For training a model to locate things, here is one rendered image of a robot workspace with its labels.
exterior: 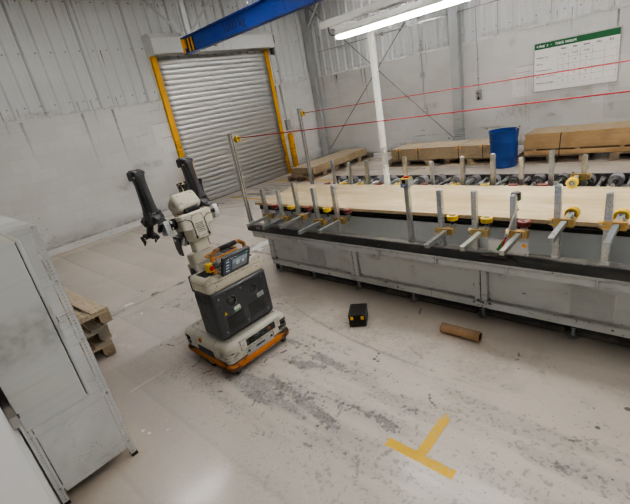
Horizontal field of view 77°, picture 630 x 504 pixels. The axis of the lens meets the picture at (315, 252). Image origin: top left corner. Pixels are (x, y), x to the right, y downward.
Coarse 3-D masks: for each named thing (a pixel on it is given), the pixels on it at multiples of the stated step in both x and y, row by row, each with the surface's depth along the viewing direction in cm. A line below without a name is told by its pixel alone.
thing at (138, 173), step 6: (132, 174) 306; (138, 174) 304; (138, 180) 306; (144, 180) 307; (144, 186) 307; (144, 192) 307; (144, 198) 311; (150, 198) 310; (150, 204) 309; (150, 210) 310; (156, 210) 312; (150, 216) 309; (162, 216) 314; (150, 222) 313
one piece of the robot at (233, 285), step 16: (240, 240) 307; (256, 256) 320; (208, 272) 290; (240, 272) 309; (256, 272) 321; (208, 288) 290; (224, 288) 302; (240, 288) 310; (256, 288) 322; (208, 304) 297; (224, 304) 302; (240, 304) 313; (256, 304) 324; (208, 320) 308; (224, 320) 303; (240, 320) 314; (256, 320) 330; (224, 336) 305
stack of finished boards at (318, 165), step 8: (336, 152) 1170; (344, 152) 1140; (352, 152) 1112; (360, 152) 1136; (320, 160) 1078; (328, 160) 1053; (336, 160) 1059; (344, 160) 1084; (296, 168) 1027; (304, 168) 1009; (312, 168) 994; (320, 168) 1015; (328, 168) 1038
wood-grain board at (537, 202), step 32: (288, 192) 480; (320, 192) 450; (352, 192) 423; (384, 192) 399; (416, 192) 377; (448, 192) 358; (480, 192) 341; (544, 192) 311; (576, 192) 298; (576, 224) 248
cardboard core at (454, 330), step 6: (444, 324) 313; (450, 324) 312; (444, 330) 312; (450, 330) 308; (456, 330) 305; (462, 330) 303; (468, 330) 300; (474, 330) 299; (462, 336) 302; (468, 336) 299; (474, 336) 296; (480, 336) 300
